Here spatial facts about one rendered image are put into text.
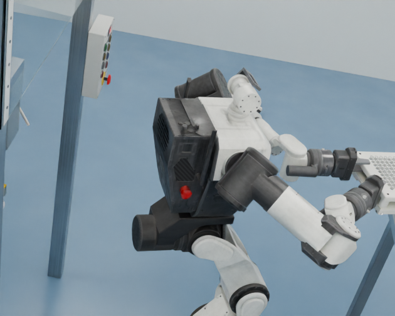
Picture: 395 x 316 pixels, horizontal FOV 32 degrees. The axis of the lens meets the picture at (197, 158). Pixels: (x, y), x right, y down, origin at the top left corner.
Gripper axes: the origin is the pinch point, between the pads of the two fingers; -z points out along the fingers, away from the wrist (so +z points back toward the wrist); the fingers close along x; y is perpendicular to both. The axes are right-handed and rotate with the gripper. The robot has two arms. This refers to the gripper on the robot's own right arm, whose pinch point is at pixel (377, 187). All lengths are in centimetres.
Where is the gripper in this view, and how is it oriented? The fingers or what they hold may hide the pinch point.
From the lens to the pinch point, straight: 227.3
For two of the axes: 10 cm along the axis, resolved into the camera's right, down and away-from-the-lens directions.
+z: -6.7, 3.3, -6.6
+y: 7.2, 4.9, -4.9
